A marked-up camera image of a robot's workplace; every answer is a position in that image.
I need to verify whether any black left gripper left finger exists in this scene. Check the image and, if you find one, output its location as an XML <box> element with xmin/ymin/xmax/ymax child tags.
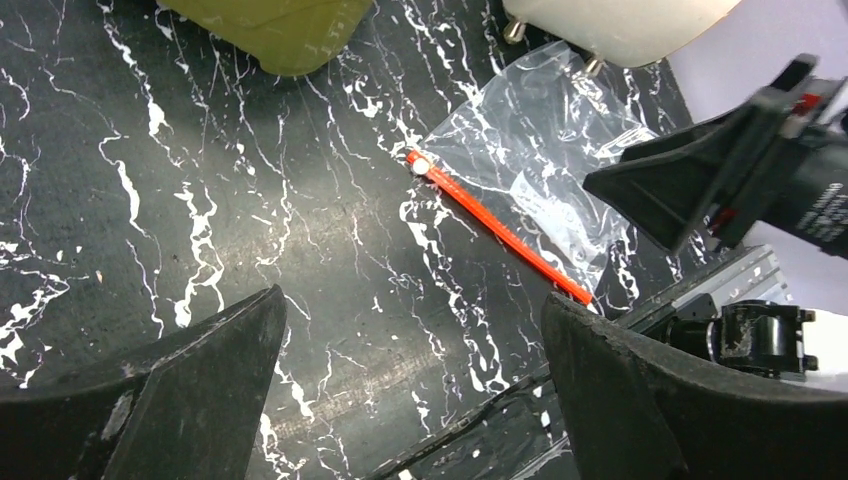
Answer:
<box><xmin>1</xmin><ymin>286</ymin><xmax>286</xmax><ymax>479</ymax></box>

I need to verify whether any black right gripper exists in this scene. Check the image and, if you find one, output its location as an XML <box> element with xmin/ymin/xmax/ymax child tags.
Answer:
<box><xmin>583</xmin><ymin>54</ymin><xmax>847</xmax><ymax>258</ymax></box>

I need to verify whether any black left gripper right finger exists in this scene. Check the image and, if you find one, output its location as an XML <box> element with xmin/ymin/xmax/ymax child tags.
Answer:
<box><xmin>541</xmin><ymin>293</ymin><xmax>847</xmax><ymax>479</ymax></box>

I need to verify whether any clear zip bag orange zipper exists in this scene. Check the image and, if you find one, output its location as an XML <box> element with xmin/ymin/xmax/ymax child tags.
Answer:
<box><xmin>407</xmin><ymin>41</ymin><xmax>654</xmax><ymax>305</ymax></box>

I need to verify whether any white cylindrical appliance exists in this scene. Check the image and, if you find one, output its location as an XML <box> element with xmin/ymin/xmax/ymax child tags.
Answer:
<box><xmin>503</xmin><ymin>0</ymin><xmax>740</xmax><ymax>68</ymax></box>

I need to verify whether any olive green plastic bin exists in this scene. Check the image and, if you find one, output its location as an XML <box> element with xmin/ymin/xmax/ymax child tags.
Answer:
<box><xmin>163</xmin><ymin>0</ymin><xmax>373</xmax><ymax>77</ymax></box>

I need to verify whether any black motor base mount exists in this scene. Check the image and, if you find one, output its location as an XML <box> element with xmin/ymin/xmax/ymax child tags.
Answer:
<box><xmin>613</xmin><ymin>293</ymin><xmax>819</xmax><ymax>382</ymax></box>

